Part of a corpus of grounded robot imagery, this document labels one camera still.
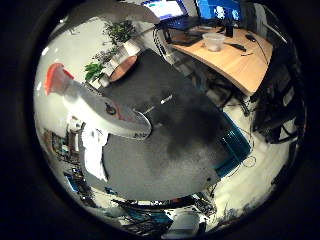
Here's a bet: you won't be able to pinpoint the lavender potted plant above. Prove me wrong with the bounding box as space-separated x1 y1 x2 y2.
92 46 122 66

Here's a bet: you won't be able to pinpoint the computer monitors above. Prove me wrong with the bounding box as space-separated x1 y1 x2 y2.
141 0 203 32

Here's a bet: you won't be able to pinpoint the white striped cloth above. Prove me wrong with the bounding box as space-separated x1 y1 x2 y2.
79 122 110 183

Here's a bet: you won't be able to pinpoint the clear plastic container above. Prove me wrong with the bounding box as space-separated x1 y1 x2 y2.
202 32 227 53

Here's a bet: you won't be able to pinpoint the bushy plant white pot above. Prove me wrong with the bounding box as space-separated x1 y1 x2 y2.
104 20 142 57

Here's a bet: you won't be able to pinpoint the round wooden plate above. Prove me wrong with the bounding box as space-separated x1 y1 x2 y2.
108 54 139 83

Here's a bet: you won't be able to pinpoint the black remote control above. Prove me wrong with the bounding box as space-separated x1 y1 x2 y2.
224 41 248 53

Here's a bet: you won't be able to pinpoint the black office chair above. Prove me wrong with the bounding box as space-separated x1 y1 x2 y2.
251 43 306 145

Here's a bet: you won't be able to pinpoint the white spray bottle red trigger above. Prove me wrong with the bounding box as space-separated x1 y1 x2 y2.
44 62 153 141

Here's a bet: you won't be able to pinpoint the wooden desk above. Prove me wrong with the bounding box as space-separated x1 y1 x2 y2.
164 25 274 97

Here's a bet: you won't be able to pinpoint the green leafy potted plant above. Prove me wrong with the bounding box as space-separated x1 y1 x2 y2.
84 61 112 88

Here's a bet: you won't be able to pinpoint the teal table frame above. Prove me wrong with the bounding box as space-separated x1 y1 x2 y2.
213 112 253 180

